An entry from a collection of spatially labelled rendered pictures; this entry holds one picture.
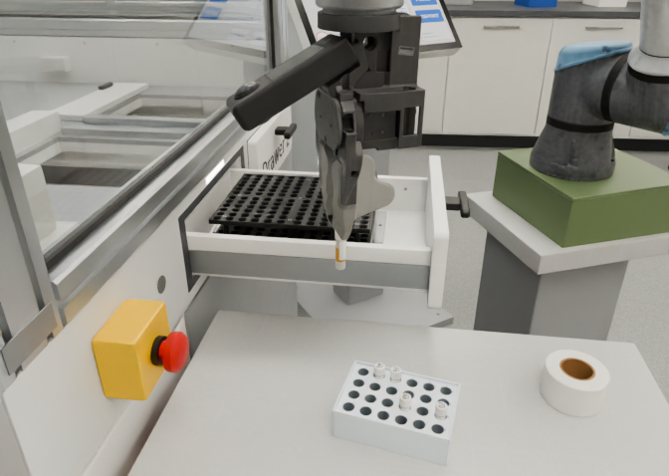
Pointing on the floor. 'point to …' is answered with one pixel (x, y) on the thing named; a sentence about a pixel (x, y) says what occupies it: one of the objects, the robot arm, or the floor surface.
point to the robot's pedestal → (549, 277)
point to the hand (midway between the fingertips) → (334, 224)
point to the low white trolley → (420, 344)
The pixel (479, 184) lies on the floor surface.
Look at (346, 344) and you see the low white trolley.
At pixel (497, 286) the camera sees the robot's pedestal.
